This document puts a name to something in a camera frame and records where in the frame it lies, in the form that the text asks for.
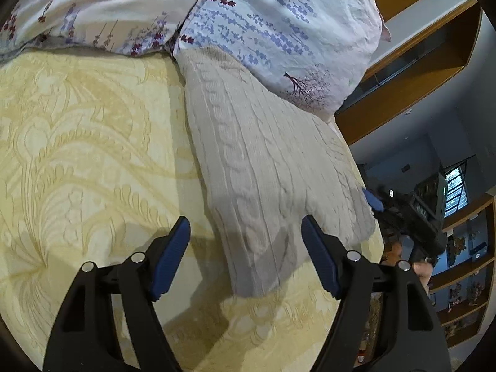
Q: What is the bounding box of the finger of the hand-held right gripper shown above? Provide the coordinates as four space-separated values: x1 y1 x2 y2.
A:
362 187 387 213

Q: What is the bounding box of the pink floral pillow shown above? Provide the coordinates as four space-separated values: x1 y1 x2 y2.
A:
0 0 218 59

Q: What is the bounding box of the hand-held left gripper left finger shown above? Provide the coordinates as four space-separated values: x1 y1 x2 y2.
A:
42 216 191 372

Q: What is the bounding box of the beige cable-knit sweater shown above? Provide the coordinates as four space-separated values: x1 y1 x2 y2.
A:
176 46 376 299

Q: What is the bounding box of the wooden cabinet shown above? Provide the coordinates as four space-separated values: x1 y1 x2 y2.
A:
335 0 485 146

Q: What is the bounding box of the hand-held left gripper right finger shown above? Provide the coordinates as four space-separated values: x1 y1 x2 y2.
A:
301 214 452 372

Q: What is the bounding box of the window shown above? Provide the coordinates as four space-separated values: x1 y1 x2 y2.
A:
444 165 470 218

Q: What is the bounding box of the wooden display shelf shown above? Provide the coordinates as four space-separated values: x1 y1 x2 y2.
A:
426 196 496 349

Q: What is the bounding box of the yellow patterned bed sheet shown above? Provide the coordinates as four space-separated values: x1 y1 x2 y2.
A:
0 48 384 372

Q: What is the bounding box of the person's right hand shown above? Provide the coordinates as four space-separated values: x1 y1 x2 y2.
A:
387 242 435 295

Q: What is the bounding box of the light blue floral pillow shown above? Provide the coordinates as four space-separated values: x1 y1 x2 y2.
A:
172 0 392 115

